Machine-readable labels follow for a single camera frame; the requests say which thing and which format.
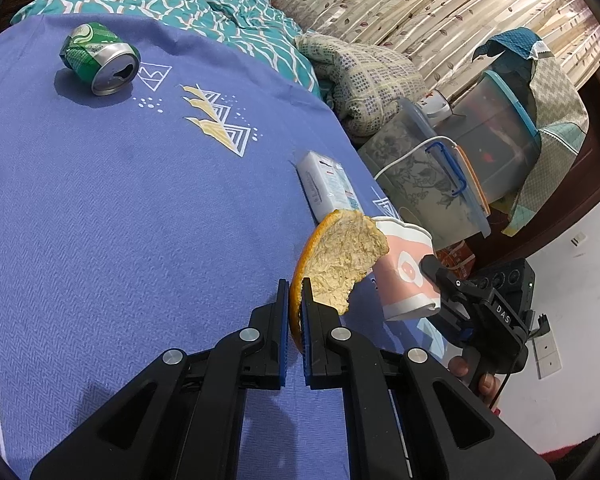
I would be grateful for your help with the white tissue pack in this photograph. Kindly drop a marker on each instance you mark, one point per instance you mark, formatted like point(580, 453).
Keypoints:
point(325, 180)

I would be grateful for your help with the clear storage box teal lid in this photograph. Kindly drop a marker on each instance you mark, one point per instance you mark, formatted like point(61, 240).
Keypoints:
point(495, 135)

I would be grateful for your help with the crushed green can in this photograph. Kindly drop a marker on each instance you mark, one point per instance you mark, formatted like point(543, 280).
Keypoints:
point(95, 55)

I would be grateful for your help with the white red charger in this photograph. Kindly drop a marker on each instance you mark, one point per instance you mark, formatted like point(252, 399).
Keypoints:
point(435, 105)

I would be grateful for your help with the orange carton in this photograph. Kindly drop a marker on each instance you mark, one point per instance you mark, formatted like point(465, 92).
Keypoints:
point(455, 260)

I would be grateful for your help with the person's right hand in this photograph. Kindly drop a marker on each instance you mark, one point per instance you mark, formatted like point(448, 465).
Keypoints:
point(490, 387)

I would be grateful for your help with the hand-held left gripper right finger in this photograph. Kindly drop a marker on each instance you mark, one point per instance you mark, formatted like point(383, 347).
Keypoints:
point(306, 355)

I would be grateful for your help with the small white wall socket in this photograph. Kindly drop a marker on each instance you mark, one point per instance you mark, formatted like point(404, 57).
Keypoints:
point(577, 239)

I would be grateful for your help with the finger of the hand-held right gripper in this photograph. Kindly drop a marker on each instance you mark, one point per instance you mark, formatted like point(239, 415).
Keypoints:
point(437, 270)
point(455, 325)

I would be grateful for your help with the patterned grey pillow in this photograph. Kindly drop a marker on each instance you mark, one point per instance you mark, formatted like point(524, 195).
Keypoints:
point(370, 75)

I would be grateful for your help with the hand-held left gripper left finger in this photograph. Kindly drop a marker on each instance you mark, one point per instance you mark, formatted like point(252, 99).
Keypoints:
point(282, 340)

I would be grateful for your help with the teal patchwork cloth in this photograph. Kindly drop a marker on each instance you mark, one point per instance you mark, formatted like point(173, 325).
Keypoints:
point(555, 110)

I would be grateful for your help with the pink white paper cup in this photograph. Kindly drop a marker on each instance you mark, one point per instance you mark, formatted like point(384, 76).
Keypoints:
point(405, 270)

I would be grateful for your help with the orange peel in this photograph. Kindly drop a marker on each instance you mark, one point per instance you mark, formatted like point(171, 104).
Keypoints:
point(340, 260)

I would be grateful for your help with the beige leaf print curtain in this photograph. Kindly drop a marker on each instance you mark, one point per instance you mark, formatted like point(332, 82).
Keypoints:
point(405, 10)

